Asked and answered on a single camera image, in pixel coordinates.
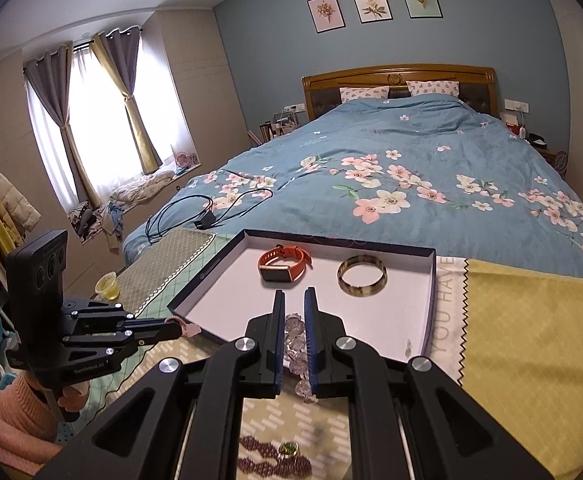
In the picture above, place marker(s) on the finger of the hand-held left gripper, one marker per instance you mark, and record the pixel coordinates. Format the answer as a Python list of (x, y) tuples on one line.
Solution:
[(121, 317), (101, 347)]

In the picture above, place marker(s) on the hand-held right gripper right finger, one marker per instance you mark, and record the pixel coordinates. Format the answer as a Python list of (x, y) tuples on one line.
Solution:
[(311, 340)]

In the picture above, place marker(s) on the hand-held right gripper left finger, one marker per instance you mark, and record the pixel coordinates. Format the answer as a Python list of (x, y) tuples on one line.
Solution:
[(279, 340)]

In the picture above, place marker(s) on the dark blue box lid tray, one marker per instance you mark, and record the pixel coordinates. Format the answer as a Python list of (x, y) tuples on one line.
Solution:
[(371, 320)]

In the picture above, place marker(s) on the pink stone pendant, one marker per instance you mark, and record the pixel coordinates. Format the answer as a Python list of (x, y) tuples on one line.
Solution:
[(191, 329)]

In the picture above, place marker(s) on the person's left forearm pink sleeve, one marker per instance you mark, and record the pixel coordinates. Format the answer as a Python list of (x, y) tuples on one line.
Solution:
[(6, 415)]

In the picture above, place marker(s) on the person's left hand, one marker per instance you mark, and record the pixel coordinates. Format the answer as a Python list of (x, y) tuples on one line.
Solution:
[(73, 396)]

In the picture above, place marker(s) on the yellow-green plastic cup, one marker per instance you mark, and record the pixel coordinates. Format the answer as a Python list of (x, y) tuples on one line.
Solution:
[(106, 287)]

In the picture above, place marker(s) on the green lattice printed blanket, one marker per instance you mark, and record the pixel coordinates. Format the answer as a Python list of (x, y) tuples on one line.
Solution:
[(156, 275)]

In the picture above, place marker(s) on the brown striped bangle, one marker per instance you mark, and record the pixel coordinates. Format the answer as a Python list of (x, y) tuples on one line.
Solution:
[(341, 276)]

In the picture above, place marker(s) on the heap of mixed clothes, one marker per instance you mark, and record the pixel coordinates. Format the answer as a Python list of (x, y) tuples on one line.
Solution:
[(96, 217)]

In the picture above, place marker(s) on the orange smartwatch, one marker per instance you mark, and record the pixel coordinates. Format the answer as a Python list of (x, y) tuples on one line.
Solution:
[(291, 252)]

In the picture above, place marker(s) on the beige puffer jacket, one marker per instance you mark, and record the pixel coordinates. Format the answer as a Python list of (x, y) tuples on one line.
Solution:
[(6, 195)]

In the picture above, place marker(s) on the white crumpled quilt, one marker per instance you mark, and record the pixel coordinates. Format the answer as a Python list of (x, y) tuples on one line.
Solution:
[(144, 185)]

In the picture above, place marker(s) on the small pink fan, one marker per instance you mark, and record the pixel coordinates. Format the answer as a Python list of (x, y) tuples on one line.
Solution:
[(185, 160)]

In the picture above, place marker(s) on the window with sheer curtain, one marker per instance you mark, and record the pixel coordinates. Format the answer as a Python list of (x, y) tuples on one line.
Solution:
[(96, 110)]

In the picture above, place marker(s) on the grey and yellow curtain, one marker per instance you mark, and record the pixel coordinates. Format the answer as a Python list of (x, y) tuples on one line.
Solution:
[(46, 85), (121, 55)]

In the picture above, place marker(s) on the beige and yellow printed cloth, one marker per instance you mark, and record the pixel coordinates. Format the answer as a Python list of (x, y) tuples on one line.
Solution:
[(521, 350)]

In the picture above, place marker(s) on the bedside shelf with cosmetics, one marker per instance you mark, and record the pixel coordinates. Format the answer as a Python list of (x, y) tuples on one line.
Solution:
[(279, 127)]

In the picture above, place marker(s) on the wooden bed with floral duvet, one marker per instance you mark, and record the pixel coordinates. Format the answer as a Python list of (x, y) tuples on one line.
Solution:
[(396, 125)]

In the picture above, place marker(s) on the white patterned pillow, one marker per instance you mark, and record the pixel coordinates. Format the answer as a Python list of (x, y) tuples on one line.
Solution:
[(434, 88), (364, 93)]

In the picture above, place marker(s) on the wooden bed headboard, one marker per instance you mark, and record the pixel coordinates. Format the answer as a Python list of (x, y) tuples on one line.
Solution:
[(396, 71)]

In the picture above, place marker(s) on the bedside table with items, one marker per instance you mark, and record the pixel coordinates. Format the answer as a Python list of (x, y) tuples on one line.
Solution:
[(536, 142)]

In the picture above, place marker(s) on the framed pink flower picture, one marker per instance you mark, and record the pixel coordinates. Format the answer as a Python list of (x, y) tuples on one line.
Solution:
[(326, 15)]

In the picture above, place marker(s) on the framed white flower picture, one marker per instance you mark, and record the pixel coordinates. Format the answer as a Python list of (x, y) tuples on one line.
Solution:
[(371, 4)]

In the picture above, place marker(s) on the white wall socket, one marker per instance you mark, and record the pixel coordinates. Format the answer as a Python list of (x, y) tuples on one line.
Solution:
[(294, 108), (515, 105)]

